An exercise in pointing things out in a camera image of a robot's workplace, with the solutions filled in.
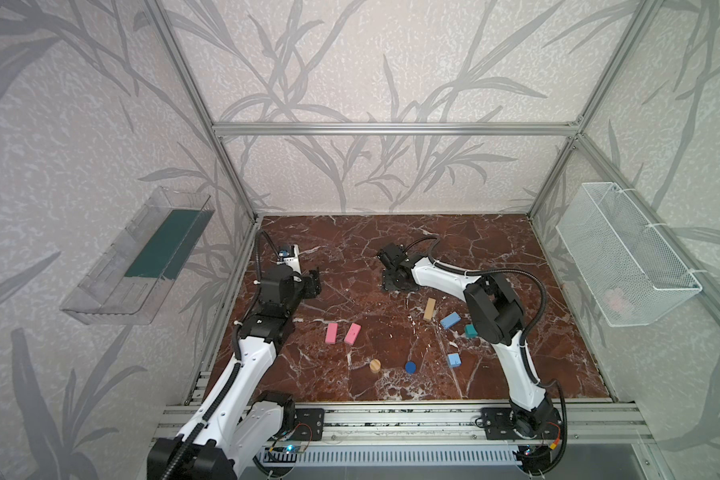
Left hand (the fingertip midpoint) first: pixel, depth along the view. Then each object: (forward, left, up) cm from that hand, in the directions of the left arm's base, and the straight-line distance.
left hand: (311, 259), depth 81 cm
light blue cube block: (-21, -40, -18) cm, 48 cm away
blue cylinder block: (-22, -28, -20) cm, 41 cm away
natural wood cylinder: (-23, -18, -18) cm, 34 cm away
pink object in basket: (-11, -78, +1) cm, 78 cm away
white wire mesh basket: (-12, -72, +13) cm, 74 cm away
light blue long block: (-9, -40, -18) cm, 45 cm away
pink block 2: (-13, -11, -20) cm, 26 cm away
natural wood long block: (-5, -35, -20) cm, 40 cm away
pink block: (-13, -5, -21) cm, 25 cm away
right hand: (+8, -24, -21) cm, 32 cm away
